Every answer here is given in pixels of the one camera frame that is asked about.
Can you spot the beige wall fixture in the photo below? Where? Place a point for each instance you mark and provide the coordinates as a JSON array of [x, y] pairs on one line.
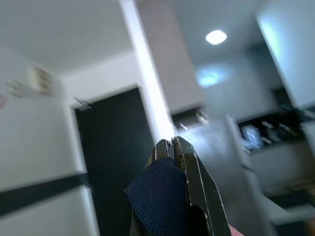
[[41, 79]]

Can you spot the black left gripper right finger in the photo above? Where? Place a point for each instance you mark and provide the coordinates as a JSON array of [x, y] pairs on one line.
[[201, 191]]

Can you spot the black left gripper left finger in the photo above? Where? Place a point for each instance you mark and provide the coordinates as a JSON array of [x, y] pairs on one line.
[[162, 151]]

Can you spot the dark navy garment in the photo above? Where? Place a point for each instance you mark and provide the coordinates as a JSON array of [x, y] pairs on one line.
[[157, 196]]

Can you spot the dark door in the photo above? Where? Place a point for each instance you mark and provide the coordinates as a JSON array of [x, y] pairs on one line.
[[110, 147]]

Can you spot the black kitchen shelf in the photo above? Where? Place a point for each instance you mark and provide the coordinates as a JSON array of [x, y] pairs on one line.
[[270, 132]]

